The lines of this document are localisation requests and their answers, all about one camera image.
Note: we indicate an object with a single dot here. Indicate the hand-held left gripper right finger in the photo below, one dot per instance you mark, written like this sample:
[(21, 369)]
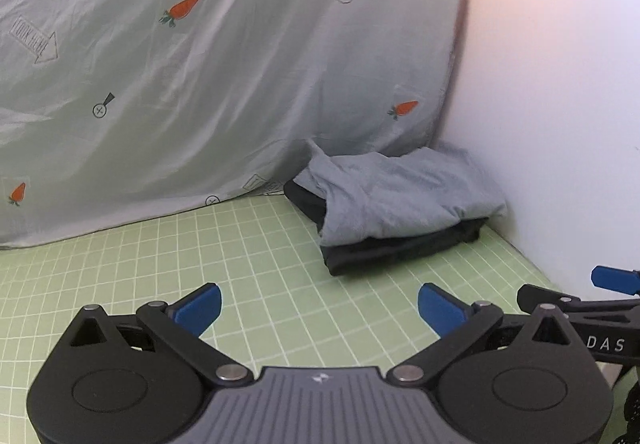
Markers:
[(440, 310)]

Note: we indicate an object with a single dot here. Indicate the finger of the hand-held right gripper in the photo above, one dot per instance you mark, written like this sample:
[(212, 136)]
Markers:
[(545, 298), (610, 277)]

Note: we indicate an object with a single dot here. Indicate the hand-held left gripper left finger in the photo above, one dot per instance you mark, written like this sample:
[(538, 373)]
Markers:
[(200, 308)]

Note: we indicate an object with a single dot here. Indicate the black pants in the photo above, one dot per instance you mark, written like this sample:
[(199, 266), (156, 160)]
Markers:
[(380, 255)]

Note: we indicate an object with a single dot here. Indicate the grey shirt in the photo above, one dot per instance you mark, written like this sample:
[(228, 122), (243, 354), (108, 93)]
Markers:
[(400, 194)]

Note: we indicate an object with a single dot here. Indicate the carrot print grey blanket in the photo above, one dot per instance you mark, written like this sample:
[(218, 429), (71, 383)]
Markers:
[(200, 99)]

